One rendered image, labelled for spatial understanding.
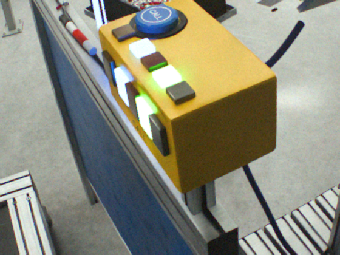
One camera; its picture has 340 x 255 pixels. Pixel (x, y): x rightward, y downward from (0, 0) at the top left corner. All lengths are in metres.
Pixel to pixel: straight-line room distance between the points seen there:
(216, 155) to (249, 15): 2.08
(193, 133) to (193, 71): 0.05
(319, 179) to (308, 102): 0.37
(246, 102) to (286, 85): 1.68
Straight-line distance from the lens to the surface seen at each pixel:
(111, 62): 0.52
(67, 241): 1.74
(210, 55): 0.48
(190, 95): 0.44
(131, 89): 0.48
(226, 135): 0.47
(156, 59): 0.48
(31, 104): 2.25
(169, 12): 0.53
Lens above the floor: 1.36
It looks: 43 degrees down
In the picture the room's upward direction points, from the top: 9 degrees counter-clockwise
